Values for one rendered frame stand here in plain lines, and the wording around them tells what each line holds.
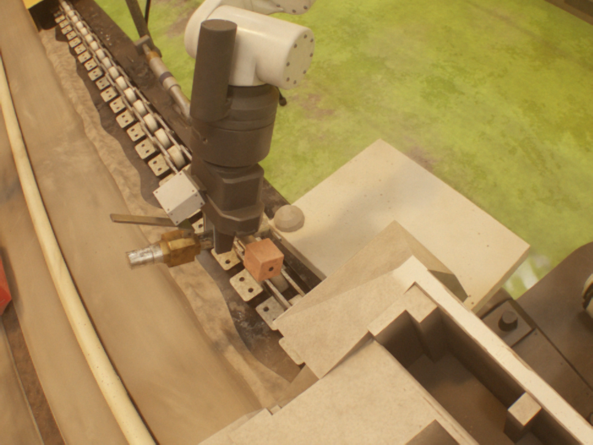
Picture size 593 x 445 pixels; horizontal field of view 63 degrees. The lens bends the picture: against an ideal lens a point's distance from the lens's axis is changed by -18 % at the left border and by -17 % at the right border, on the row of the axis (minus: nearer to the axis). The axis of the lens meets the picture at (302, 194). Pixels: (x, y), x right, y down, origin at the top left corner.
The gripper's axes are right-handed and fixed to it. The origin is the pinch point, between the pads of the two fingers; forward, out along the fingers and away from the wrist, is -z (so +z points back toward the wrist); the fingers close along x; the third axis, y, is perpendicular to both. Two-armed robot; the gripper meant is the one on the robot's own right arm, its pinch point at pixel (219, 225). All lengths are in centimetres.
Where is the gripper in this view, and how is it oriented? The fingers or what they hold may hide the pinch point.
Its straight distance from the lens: 68.2
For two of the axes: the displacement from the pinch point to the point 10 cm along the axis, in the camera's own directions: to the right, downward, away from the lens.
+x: 5.6, 5.5, -6.2
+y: 8.1, -2.1, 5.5
